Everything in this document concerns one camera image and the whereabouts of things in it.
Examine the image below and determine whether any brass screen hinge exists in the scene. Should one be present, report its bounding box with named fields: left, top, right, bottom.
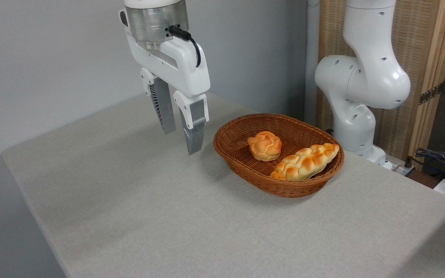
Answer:
left=419, top=83, right=444, bottom=105

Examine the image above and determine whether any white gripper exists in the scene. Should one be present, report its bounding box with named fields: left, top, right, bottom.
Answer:
left=120, top=9, right=211, bottom=156

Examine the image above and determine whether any long braided bread loaf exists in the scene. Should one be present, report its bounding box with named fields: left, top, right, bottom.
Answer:
left=269, top=143, right=340, bottom=182

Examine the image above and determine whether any brown oval wicker basket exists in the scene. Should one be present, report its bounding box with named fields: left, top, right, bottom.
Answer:
left=213, top=113, right=345, bottom=198

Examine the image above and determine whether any round golden bread roll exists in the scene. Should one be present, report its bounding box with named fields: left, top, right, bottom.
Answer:
left=247, top=131, right=282, bottom=162

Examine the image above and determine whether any grey tablecloth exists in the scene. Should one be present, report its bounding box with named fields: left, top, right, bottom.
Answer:
left=0, top=91, right=445, bottom=278

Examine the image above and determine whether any blue grey cable bundle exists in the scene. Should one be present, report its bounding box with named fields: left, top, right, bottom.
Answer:
left=415, top=148, right=445, bottom=175

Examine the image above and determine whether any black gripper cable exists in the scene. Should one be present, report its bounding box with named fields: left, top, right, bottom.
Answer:
left=168, top=25, right=202, bottom=68

